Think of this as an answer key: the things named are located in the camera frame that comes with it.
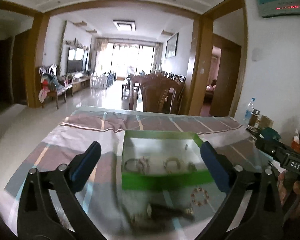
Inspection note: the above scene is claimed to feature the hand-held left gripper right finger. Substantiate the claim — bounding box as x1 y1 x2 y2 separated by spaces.
195 141 285 240

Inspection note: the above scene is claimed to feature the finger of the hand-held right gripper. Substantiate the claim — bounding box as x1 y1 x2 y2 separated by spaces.
255 135 288 161

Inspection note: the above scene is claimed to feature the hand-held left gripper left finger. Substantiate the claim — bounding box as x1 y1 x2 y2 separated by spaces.
17 141 108 240

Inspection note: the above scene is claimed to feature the dark bead bracelet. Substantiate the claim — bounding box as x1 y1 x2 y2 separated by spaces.
191 187 210 206

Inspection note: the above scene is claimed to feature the pearl bead bracelet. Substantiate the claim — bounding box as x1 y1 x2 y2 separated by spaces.
124 158 142 174

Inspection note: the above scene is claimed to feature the gold bangle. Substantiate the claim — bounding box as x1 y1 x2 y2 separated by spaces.
164 157 182 173

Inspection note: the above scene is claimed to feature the black wristwatch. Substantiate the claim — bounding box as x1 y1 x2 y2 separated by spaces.
146 203 195 222

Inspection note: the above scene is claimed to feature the green cardboard box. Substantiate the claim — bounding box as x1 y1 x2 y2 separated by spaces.
121 130 213 190

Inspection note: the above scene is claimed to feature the tan cardboard box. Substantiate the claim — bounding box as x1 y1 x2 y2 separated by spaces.
261 115 274 130

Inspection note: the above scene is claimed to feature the glass jar with lid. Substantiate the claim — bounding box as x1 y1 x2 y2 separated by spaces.
249 109 261 129

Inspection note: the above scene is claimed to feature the checked tablecloth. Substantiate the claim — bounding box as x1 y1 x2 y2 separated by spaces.
4 111 282 240

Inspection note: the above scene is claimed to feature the clear water bottle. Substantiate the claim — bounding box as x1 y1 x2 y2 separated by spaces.
244 97 256 127

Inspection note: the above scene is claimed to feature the wooden armchair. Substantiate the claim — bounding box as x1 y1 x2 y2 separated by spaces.
39 64 74 109

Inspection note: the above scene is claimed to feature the wooden television cabinet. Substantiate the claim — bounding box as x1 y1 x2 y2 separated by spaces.
65 76 91 93

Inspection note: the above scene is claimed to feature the white and blue baby fence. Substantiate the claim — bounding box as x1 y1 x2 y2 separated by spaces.
90 71 117 89

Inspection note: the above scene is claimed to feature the carved wooden dining chair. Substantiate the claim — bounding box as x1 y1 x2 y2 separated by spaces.
129 74 186 114

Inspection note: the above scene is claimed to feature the row of wooden chairs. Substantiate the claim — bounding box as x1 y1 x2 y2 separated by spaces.
155 70 187 98

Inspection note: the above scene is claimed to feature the flat screen television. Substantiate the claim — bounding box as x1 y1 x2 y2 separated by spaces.
66 47 89 74

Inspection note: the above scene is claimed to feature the beige curtain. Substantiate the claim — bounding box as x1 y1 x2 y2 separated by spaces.
153 43 163 73
95 38 109 74

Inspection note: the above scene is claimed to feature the green hanging vine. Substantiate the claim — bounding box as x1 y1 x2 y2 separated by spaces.
58 21 67 77

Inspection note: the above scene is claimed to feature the square ceiling light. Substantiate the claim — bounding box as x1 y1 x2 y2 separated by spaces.
113 20 136 31

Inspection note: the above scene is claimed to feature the wall shelf with ornaments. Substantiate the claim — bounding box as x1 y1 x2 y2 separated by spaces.
65 38 89 49

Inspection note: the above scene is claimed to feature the framed wall picture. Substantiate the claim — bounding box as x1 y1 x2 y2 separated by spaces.
165 32 179 59

